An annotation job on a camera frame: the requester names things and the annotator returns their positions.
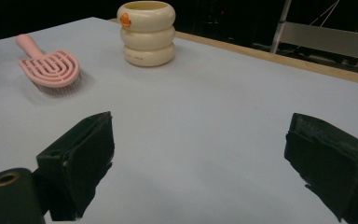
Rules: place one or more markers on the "white table mat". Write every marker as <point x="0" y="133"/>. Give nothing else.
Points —
<point x="199" y="109"/>

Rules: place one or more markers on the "cream ringed holder cup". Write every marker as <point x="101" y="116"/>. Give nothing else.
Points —
<point x="147" y="40"/>

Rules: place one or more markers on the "grey metal stand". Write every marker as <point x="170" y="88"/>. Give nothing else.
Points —
<point x="326" y="39"/>

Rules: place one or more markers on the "pink hairbrush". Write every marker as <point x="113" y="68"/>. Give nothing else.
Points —
<point x="51" y="67"/>

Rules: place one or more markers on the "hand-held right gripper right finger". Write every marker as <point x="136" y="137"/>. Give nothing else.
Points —
<point x="332" y="165"/>

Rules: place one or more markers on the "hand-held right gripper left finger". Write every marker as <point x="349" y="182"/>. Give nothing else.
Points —
<point x="84" y="161"/>

